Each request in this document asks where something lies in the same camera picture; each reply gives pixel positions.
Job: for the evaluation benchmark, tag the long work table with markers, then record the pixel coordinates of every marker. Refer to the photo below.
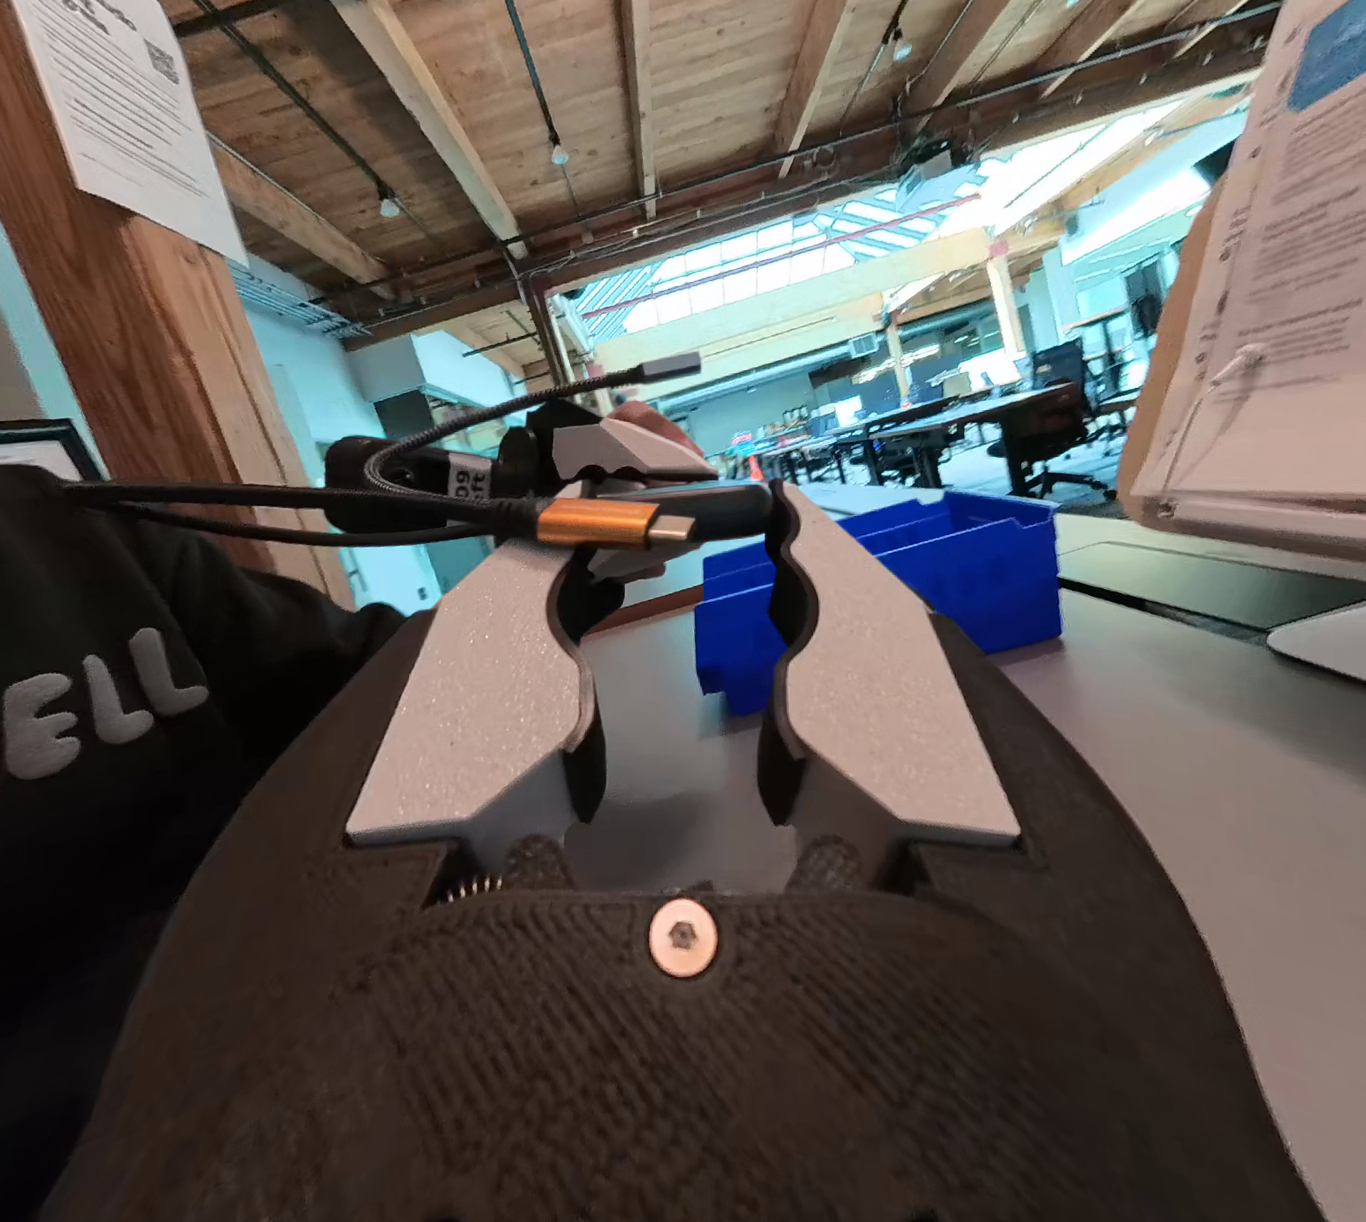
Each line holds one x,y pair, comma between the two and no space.
938,415

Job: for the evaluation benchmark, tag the black office chair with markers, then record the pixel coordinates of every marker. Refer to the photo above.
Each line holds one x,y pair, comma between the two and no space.
1040,438

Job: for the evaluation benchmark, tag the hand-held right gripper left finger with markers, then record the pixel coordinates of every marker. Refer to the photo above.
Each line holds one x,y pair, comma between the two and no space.
481,709

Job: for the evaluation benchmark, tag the person's left hand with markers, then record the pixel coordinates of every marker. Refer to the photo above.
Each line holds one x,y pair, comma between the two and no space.
650,413

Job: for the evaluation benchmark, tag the blue plastic bin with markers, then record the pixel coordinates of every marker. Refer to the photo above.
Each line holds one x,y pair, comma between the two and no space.
961,581

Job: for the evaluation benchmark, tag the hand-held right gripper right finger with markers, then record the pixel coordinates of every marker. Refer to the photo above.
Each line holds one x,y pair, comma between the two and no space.
897,709

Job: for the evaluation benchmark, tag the laminated sheet with blue header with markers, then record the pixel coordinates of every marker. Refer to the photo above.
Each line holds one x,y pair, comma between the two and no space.
1334,59

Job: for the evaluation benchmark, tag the white paper notice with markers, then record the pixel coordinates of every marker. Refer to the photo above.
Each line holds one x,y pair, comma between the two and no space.
106,68

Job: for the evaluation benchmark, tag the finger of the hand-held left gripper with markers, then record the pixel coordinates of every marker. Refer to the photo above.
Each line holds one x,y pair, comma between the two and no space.
609,444
618,562

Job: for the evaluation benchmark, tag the wooden post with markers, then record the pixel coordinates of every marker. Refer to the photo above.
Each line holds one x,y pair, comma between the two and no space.
128,336

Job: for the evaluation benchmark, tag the framed picture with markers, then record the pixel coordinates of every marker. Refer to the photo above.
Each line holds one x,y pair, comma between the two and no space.
42,453

